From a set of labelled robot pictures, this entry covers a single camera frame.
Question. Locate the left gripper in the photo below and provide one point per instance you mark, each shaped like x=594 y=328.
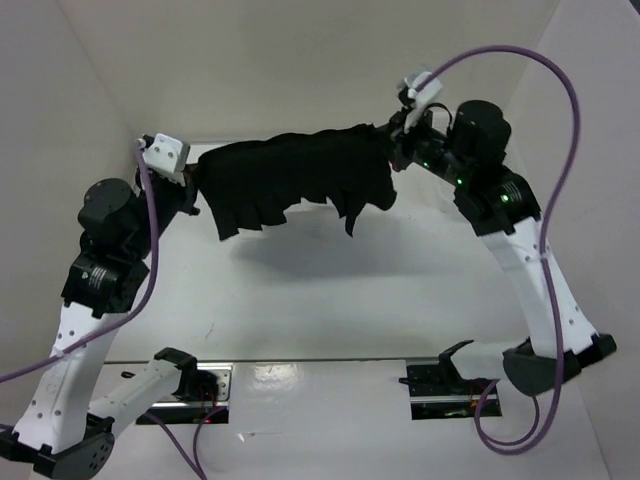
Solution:
x=188 y=191

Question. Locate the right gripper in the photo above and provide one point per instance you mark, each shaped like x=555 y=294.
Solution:
x=400 y=138

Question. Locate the black pleated skirt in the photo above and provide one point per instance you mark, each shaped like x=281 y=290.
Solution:
x=250 y=184

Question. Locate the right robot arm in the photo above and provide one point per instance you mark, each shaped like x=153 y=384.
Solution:
x=504 y=214

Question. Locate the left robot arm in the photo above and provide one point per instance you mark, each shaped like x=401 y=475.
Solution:
x=64 y=432

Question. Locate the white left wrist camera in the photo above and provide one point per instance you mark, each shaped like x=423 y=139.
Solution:
x=166 y=155

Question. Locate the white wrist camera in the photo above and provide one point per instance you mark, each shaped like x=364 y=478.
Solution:
x=166 y=155
x=416 y=92

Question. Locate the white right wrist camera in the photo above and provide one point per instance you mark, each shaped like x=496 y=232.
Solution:
x=416 y=92

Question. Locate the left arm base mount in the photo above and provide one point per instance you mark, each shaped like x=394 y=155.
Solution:
x=204 y=399

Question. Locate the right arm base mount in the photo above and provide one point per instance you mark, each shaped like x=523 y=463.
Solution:
x=435 y=396

